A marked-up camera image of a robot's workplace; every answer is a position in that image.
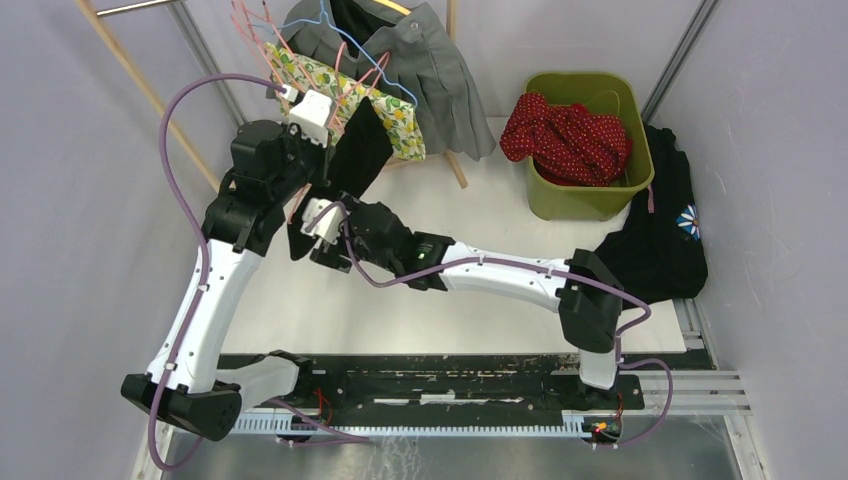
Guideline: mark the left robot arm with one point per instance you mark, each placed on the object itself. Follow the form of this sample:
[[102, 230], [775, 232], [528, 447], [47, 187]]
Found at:
[[183, 385]]

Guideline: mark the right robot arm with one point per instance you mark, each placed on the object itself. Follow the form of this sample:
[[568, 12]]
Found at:
[[584, 294]]

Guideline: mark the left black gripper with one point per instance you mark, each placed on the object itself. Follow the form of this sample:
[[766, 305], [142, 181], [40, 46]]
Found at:
[[292, 135]]

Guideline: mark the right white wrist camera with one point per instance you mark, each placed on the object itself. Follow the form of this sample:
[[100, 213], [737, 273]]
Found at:
[[322, 220]]

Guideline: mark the green plastic laundry basket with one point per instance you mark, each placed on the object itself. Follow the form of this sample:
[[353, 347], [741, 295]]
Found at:
[[600, 93]]

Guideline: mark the black skirt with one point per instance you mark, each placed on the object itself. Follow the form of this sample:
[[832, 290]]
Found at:
[[359, 156]]

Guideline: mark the black garment with flower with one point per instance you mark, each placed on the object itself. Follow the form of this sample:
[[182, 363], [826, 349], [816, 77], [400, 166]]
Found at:
[[658, 255]]

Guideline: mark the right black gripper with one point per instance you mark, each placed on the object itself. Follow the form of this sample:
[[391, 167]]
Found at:
[[334, 256]]

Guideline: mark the aluminium corner profile right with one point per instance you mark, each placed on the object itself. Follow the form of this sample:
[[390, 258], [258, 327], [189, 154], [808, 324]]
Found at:
[[680, 54]]

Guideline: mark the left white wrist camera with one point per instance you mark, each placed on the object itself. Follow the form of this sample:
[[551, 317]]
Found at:
[[309, 114]]

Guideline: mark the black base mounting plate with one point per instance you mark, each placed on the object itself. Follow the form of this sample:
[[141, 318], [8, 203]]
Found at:
[[486, 390]]

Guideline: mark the grey pleated skirt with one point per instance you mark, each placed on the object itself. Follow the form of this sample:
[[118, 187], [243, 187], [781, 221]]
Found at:
[[450, 115]]

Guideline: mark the yellow hanger with metal hook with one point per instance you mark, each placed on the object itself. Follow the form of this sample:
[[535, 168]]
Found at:
[[394, 6]]

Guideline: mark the aluminium corner profile left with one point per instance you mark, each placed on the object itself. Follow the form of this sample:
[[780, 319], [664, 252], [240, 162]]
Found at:
[[202, 53]]

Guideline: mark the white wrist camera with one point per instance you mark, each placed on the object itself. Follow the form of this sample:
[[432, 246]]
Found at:
[[322, 220], [309, 114]]

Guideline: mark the chrome clothes rail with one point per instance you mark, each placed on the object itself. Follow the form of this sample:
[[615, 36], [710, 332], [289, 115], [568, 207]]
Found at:
[[128, 8]]

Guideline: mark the red polka dot skirt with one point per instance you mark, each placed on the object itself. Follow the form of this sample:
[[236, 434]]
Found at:
[[569, 145]]

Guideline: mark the pink wire hanger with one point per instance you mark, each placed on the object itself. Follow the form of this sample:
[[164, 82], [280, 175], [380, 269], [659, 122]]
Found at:
[[263, 44], [371, 77], [277, 32]]

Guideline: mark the wooden clothes rack frame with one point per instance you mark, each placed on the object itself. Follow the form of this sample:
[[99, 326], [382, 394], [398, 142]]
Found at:
[[136, 75]]

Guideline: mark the aluminium corner profile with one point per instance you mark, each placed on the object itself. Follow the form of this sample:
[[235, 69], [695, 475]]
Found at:
[[202, 53], [680, 54]]

